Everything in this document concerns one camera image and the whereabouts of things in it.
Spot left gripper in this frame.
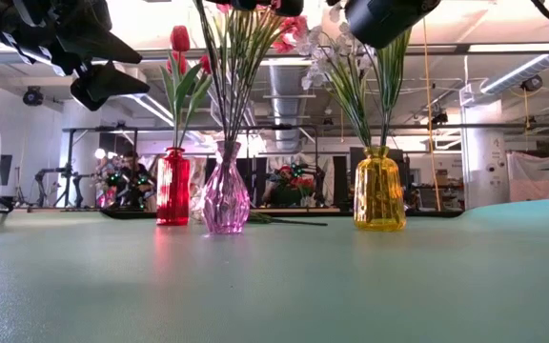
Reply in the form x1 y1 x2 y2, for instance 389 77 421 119
0 0 152 112

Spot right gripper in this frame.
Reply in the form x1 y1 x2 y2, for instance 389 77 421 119
273 0 442 50

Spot pink artificial flower bunch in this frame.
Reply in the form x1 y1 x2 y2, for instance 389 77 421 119
193 0 310 144
248 212 329 228

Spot red artificial tulip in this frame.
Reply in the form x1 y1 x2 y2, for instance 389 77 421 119
159 50 191 150
181 52 214 150
168 24 193 150

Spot red glass vase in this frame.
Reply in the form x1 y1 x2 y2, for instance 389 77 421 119
155 146 192 227

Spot purple glass vase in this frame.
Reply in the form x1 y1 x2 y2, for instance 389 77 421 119
201 140 252 235

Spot yellow glass vase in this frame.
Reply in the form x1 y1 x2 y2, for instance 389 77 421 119
353 145 407 233

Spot person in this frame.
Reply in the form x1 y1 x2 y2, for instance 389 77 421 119
262 161 326 209
112 150 156 211

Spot white column with signs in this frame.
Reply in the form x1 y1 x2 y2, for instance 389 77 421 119
459 99 512 211

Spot pink hanging cloth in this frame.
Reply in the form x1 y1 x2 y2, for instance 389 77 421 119
506 150 549 202

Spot black ceiling camera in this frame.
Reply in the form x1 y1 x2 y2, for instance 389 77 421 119
21 86 46 107
520 74 544 92

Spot black gantry frame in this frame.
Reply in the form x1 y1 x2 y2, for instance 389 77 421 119
61 123 321 211

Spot ribbed silver duct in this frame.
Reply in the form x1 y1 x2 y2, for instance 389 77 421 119
267 64 312 153

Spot long silver duct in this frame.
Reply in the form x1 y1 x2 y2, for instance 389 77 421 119
478 52 549 96

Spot black aluminium table frame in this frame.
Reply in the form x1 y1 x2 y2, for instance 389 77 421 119
97 207 466 221

